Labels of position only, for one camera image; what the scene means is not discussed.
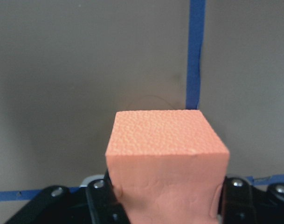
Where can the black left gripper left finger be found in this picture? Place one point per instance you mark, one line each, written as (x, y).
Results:
(104, 207)

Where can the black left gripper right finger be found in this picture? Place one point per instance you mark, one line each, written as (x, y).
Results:
(236, 201)

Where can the orange foam cube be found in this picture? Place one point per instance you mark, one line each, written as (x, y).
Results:
(166, 167)

